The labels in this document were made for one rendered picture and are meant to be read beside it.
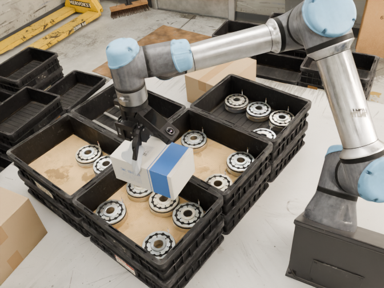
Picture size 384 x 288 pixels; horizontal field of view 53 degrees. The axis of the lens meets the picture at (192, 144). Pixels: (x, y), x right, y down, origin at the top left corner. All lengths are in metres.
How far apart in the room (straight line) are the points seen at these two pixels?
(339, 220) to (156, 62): 0.66
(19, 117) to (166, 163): 1.67
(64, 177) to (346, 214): 0.99
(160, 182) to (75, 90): 1.93
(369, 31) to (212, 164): 2.68
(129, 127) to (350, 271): 0.73
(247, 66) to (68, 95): 1.40
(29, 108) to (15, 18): 2.36
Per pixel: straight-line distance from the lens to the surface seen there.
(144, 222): 1.31
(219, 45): 1.05
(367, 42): 3.89
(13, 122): 2.57
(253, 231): 1.42
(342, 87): 1.01
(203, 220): 1.16
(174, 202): 1.30
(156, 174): 1.03
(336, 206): 1.16
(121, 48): 0.89
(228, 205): 1.30
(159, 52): 0.90
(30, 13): 5.01
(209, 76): 1.87
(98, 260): 1.43
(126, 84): 0.91
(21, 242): 1.48
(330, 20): 0.98
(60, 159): 1.63
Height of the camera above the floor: 1.86
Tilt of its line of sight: 42 degrees down
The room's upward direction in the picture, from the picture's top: 6 degrees counter-clockwise
